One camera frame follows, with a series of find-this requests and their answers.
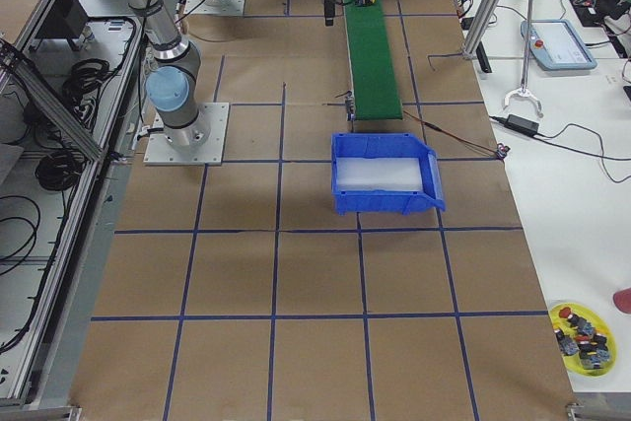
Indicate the yellow plate of buttons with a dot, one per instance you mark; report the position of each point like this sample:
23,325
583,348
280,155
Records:
586,343

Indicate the green conveyor belt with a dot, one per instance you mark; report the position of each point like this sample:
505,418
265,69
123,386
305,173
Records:
374,85

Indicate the black handheld device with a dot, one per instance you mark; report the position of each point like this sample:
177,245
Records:
483,59

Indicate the silver reacher grabber tool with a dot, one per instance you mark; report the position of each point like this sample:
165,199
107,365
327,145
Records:
522,92

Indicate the right blue plastic bin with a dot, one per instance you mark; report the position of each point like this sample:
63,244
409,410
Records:
384,172

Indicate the blue teach pendant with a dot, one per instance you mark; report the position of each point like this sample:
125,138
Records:
556,46

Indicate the black power adapter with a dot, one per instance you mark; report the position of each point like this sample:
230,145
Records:
522,125

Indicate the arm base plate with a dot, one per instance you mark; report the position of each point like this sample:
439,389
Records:
198,144
223,8

